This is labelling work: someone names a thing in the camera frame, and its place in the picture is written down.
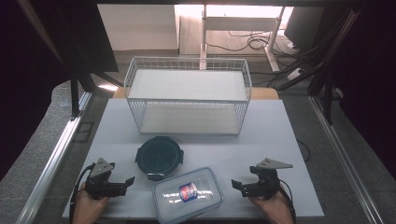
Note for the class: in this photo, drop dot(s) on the person's left hand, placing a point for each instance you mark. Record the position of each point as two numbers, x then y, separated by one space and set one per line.
88 208

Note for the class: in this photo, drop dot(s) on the white power strip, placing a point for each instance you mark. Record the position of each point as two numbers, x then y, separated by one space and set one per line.
294 74

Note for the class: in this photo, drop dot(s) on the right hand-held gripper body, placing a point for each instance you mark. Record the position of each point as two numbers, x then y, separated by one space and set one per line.
269 183

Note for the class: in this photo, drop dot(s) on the person's right hand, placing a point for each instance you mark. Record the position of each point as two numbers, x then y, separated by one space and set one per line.
274 208

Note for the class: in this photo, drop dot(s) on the white cabinet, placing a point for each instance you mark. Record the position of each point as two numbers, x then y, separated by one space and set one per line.
137 28

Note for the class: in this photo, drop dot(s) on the white desk frame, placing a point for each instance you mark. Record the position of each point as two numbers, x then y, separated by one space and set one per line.
239 23

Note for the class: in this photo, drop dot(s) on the dark monitor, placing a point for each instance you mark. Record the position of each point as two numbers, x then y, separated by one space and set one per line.
303 28

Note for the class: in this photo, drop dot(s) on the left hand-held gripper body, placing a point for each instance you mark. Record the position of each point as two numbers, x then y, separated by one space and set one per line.
101 183

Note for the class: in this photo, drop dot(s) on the clear rectangular container blue lid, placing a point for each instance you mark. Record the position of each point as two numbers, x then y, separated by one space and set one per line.
169 194

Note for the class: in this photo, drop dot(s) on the aluminium rail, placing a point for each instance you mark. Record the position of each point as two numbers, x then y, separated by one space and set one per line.
342 161
53 161

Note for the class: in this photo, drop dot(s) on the round black lid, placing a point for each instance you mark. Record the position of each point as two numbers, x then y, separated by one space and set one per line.
158 157

